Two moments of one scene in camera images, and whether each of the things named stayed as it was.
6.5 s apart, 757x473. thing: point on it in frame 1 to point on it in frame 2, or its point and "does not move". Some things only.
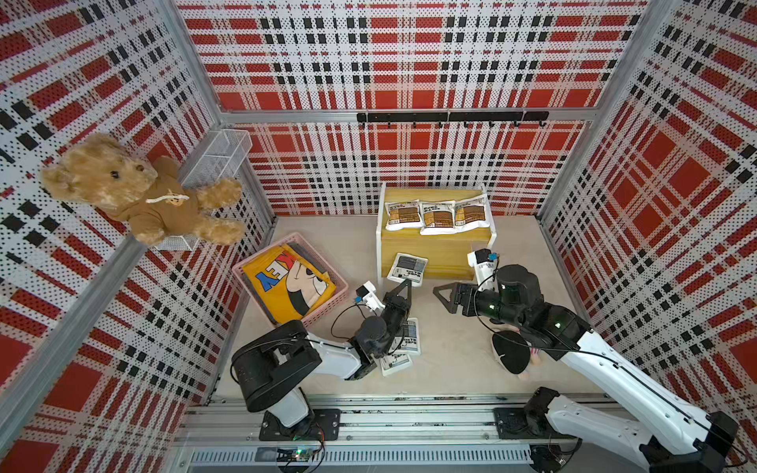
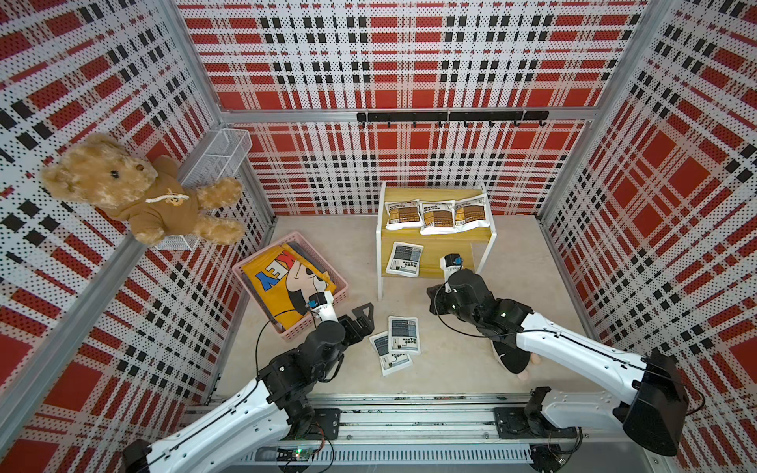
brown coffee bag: x=404 y=215 does not move
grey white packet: x=410 y=342 does not move
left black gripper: x=397 y=304 to x=367 y=326
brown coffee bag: x=471 y=213 does not move
